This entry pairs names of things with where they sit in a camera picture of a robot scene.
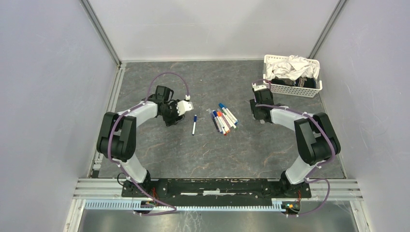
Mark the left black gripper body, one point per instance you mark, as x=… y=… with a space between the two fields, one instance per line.
x=170 y=116

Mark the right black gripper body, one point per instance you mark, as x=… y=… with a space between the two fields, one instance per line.
x=255 y=109

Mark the blue white marker pen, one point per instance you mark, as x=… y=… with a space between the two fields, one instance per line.
x=194 y=125

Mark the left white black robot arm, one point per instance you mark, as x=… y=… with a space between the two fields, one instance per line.
x=117 y=136

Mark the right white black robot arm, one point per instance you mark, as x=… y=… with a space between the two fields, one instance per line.
x=316 y=140

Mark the white plastic basket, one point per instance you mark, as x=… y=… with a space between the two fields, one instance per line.
x=294 y=91

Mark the purple capped marker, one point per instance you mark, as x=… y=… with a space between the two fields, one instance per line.
x=225 y=120

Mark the orange capped marker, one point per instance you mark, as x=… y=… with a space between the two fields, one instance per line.
x=224 y=124

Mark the dark blue capped marker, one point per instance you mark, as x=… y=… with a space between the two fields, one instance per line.
x=215 y=121

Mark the white cloth in basket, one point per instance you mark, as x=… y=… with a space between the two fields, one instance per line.
x=290 y=67

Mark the black cloth in basket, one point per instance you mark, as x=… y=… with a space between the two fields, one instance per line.
x=300 y=82

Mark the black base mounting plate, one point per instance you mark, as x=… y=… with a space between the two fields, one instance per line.
x=224 y=192

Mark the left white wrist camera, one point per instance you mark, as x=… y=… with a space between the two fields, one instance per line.
x=184 y=106

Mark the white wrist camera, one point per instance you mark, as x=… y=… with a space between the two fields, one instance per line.
x=259 y=87
x=184 y=106

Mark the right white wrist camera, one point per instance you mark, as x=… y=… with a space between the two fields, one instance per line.
x=259 y=87

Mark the white cable duct strip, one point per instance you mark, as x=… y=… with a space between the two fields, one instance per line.
x=138 y=205

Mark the aluminium frame rail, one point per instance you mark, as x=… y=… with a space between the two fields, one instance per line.
x=109 y=189

